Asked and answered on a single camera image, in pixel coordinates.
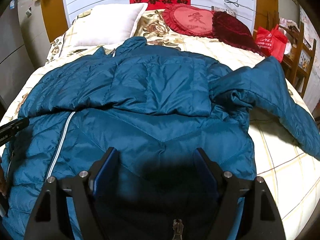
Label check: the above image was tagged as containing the grey refrigerator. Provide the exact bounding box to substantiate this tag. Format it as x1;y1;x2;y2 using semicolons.
0;0;35;109

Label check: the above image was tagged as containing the dark red velvet cushion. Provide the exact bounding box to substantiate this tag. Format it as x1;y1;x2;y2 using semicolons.
212;11;264;56

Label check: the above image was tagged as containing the floral cream bedspread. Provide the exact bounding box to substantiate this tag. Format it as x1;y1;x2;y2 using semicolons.
1;10;319;239

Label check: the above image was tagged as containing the wooden chair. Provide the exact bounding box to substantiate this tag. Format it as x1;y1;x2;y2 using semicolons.
279;22;317;98

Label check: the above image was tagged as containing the white square pillow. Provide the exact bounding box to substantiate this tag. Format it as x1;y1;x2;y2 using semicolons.
71;3;148;47

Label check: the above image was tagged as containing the red plastic shopping bag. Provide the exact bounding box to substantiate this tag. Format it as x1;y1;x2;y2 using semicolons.
255;24;288;63

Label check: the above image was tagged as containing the person's left hand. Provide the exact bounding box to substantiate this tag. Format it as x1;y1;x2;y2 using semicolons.
0;166;7;196

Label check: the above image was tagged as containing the red heart-shaped pillow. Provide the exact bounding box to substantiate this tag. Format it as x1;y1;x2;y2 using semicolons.
162;4;214;38

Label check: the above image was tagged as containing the teal quilted down jacket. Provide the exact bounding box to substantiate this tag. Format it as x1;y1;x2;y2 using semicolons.
2;37;319;239

